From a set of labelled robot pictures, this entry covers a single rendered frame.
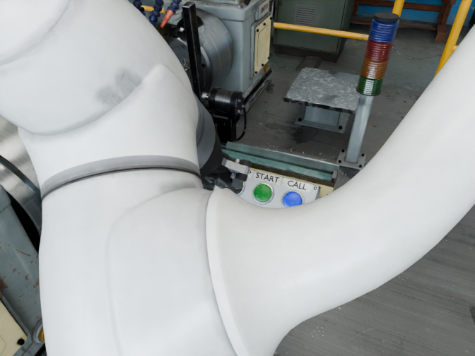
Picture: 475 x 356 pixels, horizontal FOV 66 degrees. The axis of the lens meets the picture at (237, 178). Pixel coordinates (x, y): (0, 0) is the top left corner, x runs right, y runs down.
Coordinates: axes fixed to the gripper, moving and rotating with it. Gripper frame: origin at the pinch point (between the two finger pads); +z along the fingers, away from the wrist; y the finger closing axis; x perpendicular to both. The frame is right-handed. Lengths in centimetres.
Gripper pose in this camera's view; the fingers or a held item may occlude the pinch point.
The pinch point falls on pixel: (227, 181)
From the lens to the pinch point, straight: 57.0
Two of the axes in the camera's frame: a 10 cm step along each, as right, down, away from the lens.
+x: -2.8, 9.5, -1.4
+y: -9.3, -2.4, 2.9
